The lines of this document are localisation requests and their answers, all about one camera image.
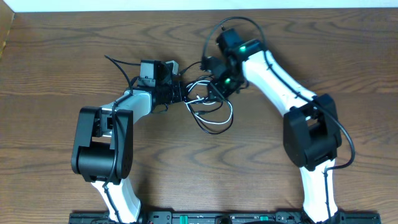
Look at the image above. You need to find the white USB cable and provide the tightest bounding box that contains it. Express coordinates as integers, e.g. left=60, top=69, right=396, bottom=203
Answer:
left=183, top=79, right=234, bottom=126

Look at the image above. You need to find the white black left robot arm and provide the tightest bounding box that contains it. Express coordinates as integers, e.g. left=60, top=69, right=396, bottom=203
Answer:
left=71, top=82, right=186, bottom=223

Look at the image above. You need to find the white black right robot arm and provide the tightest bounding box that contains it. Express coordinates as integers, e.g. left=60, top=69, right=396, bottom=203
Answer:
left=201, top=39, right=342, bottom=223

